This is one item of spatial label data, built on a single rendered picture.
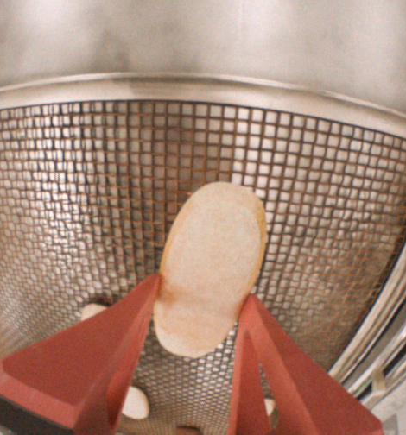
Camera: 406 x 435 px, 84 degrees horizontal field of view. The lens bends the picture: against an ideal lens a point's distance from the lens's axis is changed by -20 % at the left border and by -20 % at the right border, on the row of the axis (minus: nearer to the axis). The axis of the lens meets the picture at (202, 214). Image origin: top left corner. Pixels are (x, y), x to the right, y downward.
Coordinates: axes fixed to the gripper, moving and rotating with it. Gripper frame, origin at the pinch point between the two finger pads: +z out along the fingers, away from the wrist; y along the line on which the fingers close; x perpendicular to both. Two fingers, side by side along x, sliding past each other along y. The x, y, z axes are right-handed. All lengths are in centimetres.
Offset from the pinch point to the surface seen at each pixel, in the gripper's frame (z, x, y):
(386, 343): 6.7, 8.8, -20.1
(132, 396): 3.7, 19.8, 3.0
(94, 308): 4.0, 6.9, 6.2
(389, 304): 4.2, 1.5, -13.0
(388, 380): 6.7, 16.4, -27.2
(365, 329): 4.4, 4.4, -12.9
